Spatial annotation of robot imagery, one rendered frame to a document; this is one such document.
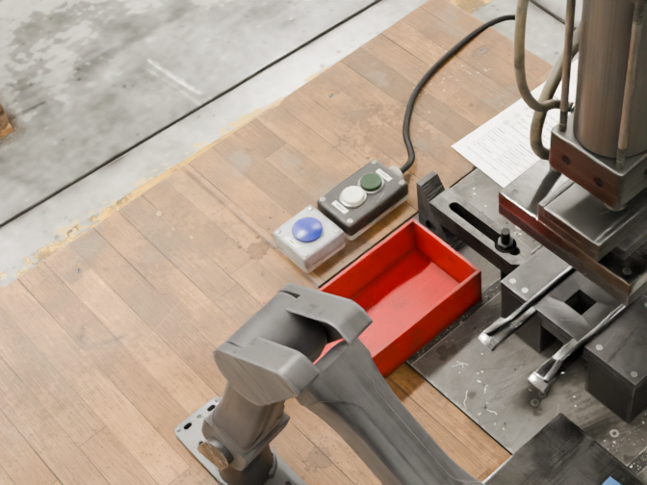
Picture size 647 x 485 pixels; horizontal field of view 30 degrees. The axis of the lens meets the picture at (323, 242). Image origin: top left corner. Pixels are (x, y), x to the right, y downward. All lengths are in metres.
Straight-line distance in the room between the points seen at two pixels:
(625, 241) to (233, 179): 0.63
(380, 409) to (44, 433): 0.61
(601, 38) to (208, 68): 2.21
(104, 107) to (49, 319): 1.63
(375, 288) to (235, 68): 1.72
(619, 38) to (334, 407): 0.39
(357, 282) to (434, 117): 0.32
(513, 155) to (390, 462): 0.76
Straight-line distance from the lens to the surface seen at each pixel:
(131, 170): 3.00
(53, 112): 3.21
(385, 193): 1.59
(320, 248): 1.54
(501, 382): 1.45
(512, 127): 1.70
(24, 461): 1.49
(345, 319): 0.98
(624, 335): 1.39
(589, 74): 1.10
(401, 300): 1.51
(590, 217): 1.23
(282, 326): 1.02
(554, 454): 1.38
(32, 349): 1.58
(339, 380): 0.97
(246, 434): 1.21
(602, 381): 1.40
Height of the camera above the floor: 2.13
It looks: 51 degrees down
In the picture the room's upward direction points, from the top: 10 degrees counter-clockwise
